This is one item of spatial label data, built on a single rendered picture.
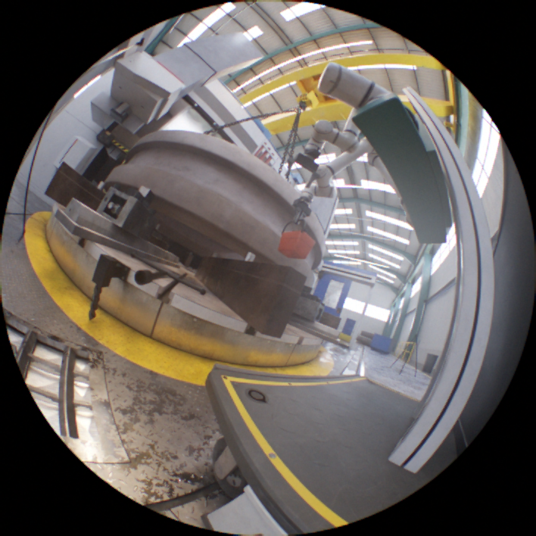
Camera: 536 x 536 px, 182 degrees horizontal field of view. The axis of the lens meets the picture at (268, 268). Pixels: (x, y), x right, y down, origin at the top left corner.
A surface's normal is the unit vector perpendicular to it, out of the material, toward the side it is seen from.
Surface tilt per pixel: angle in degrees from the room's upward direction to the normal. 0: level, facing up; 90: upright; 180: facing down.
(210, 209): 90
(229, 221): 90
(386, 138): 180
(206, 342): 90
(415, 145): 180
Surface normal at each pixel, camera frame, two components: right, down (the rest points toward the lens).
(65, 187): 0.90, 0.37
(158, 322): 0.42, 0.02
